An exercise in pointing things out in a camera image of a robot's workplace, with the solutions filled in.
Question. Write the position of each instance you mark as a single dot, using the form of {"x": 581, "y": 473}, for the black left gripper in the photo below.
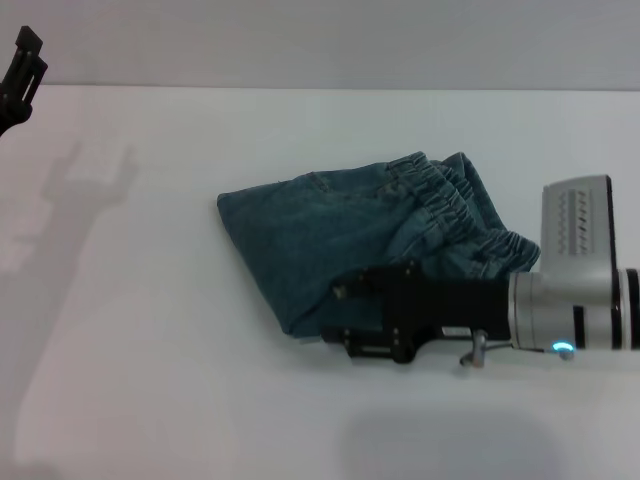
{"x": 12, "y": 107}

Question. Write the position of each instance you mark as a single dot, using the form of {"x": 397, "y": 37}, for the blue denim shorts with cartoon print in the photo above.
{"x": 325, "y": 235}

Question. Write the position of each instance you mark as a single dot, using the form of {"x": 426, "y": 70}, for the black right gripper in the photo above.
{"x": 450, "y": 307}

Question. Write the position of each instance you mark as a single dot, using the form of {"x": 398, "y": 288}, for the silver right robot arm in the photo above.
{"x": 550, "y": 310}

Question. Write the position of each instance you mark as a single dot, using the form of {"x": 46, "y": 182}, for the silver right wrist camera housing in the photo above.
{"x": 580, "y": 225}

